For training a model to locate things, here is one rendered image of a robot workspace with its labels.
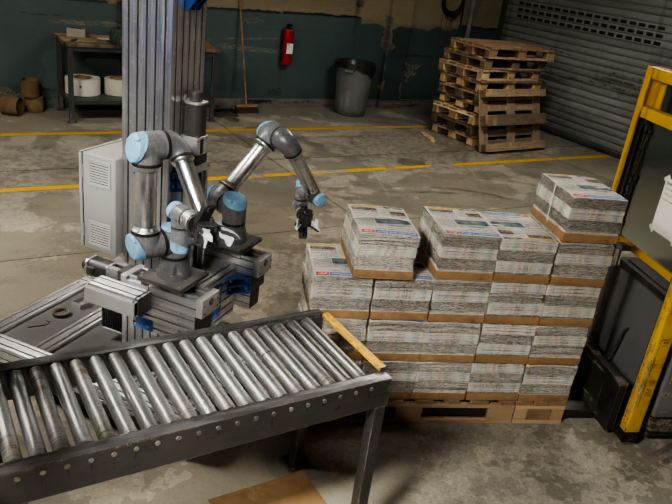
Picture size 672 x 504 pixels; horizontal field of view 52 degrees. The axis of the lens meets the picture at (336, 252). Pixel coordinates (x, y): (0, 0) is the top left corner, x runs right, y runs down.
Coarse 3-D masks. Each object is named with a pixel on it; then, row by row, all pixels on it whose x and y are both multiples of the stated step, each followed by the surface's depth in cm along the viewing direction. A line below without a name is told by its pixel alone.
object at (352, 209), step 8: (352, 208) 336; (360, 208) 338; (368, 208) 339; (376, 208) 341; (384, 208) 342; (392, 208) 344; (400, 208) 347; (352, 216) 330; (392, 216) 334; (400, 216) 335; (344, 224) 346; (344, 232) 344; (344, 240) 342
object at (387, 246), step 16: (368, 224) 319; (384, 224) 323; (400, 224) 325; (352, 240) 324; (368, 240) 311; (384, 240) 312; (400, 240) 314; (416, 240) 315; (352, 256) 320; (368, 256) 316; (384, 256) 317; (400, 256) 318
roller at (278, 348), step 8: (264, 328) 274; (264, 336) 271; (272, 336) 269; (272, 344) 266; (280, 344) 264; (280, 352) 261; (288, 352) 260; (280, 360) 261; (288, 360) 256; (296, 360) 256; (288, 368) 255; (296, 368) 252; (304, 368) 252; (296, 376) 250; (304, 376) 248; (304, 384) 246; (312, 384) 243
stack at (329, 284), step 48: (336, 288) 322; (384, 288) 327; (432, 288) 330; (480, 288) 334; (528, 288) 339; (336, 336) 333; (384, 336) 337; (432, 336) 341; (480, 336) 347; (528, 336) 350; (432, 384) 354; (480, 384) 358
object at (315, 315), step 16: (256, 320) 279; (272, 320) 280; (288, 320) 282; (320, 320) 291; (160, 336) 259; (176, 336) 260; (192, 336) 262; (208, 336) 265; (224, 336) 269; (64, 352) 242; (80, 352) 243; (96, 352) 244; (160, 352) 257; (0, 368) 229; (16, 368) 230; (48, 368) 236; (128, 368) 252
